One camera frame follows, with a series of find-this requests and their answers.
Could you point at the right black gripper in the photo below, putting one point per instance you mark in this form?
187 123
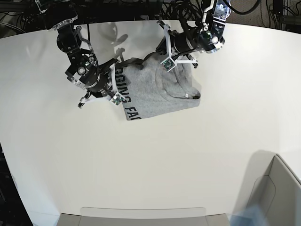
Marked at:
104 83

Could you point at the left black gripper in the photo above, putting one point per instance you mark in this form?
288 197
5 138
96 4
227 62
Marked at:
179 44

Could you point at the grey T-shirt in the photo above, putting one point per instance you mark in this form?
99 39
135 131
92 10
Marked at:
150 90

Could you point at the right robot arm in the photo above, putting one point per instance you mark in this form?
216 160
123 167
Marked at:
85 72

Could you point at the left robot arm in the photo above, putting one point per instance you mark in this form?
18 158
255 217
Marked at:
202 25

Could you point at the grey bin at bottom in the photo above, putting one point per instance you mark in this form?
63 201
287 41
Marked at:
138 217

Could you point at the grey bin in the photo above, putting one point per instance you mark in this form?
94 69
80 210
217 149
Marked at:
138 217
275 199

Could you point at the grey bin at right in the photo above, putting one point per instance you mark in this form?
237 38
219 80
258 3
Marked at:
275 199

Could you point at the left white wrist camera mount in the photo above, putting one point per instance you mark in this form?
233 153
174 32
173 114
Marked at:
169 61

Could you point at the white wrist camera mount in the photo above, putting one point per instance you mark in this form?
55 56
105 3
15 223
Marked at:
169 61
113 95

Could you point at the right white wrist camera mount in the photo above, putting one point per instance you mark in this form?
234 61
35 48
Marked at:
113 95

